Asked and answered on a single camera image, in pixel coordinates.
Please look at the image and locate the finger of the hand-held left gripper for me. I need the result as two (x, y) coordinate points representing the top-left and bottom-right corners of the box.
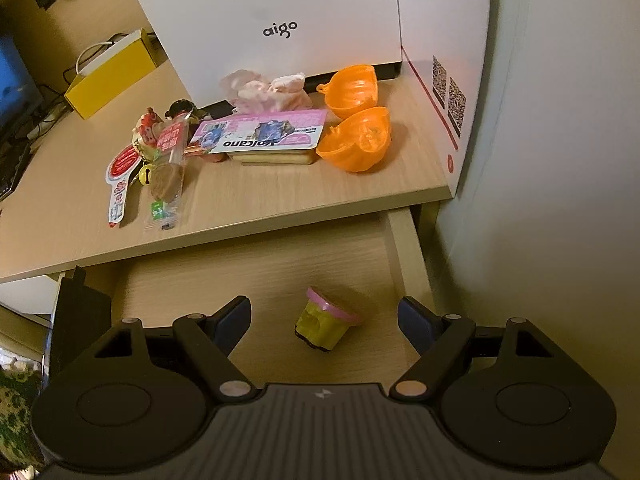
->
(47, 265), (113, 387)

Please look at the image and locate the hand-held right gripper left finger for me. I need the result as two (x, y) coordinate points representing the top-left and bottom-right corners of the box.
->
(95, 296), (252, 401)

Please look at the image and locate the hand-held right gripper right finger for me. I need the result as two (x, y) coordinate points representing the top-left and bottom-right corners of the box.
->
(390, 296), (551, 401)

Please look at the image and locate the wooden drawer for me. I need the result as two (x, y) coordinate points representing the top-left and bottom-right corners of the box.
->
(85, 207), (437, 396)

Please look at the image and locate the yellow toy cup pink rim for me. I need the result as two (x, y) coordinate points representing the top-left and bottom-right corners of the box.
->
(294, 286), (363, 353)

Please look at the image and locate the round red label tag packet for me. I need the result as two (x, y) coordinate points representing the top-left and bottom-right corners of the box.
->
(102, 142), (143, 228)

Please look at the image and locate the clear snack packet red label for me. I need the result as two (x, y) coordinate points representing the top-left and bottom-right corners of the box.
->
(144, 112), (193, 232)

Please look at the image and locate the orange pumpkin capsule half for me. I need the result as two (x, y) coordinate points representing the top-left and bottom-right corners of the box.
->
(316, 106), (392, 173)
(316, 63), (379, 120)

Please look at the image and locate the golden biscuit packet pink label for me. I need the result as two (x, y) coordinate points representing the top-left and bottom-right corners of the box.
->
(186, 109), (329, 167)

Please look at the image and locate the green patterned cloth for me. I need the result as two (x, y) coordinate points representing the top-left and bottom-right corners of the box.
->
(0, 355), (48, 471)

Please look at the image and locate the black keyboard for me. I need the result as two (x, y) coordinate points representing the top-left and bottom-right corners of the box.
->
(0, 140), (32, 202)

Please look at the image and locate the yellow box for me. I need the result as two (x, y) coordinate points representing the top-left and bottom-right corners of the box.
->
(64, 28), (168, 120)

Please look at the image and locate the pink plush toy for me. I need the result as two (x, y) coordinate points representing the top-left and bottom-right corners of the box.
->
(221, 69), (313, 113)

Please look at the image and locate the dark computer monitor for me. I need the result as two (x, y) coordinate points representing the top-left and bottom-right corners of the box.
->
(0, 35), (45, 133)

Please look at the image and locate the large white cardboard box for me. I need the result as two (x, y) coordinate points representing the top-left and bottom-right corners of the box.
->
(119, 0), (493, 198)

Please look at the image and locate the toy figure keychain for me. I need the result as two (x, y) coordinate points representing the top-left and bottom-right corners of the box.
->
(131, 100), (201, 161)

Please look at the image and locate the white cable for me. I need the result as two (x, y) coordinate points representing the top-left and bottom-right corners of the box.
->
(62, 34), (126, 91)

